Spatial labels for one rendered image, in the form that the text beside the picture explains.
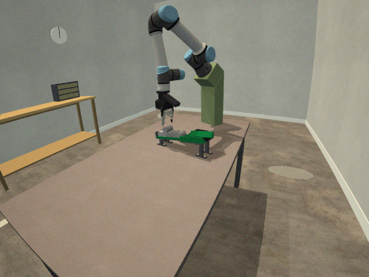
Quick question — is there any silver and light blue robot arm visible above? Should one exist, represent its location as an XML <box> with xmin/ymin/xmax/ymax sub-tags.
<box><xmin>148</xmin><ymin>5</ymin><xmax>216</xmax><ymax>91</ymax></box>

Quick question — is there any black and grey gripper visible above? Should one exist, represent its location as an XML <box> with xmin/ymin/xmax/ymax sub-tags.
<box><xmin>155</xmin><ymin>90</ymin><xmax>174</xmax><ymax>126</ymax></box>

